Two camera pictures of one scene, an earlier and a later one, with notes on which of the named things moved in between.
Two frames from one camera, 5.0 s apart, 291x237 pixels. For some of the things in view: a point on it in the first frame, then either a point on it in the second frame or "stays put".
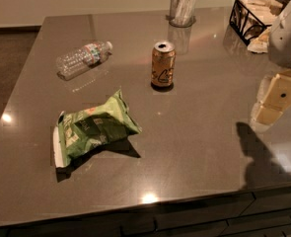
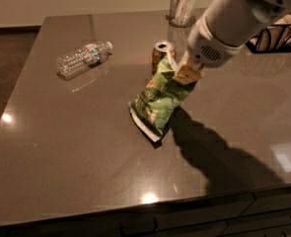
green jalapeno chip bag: [92, 128] → [151, 111]
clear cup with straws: [182, 7] stays put
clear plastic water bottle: [82, 58] stays put
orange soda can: [163, 62] stays put
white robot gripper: [287, 41] → [204, 49]
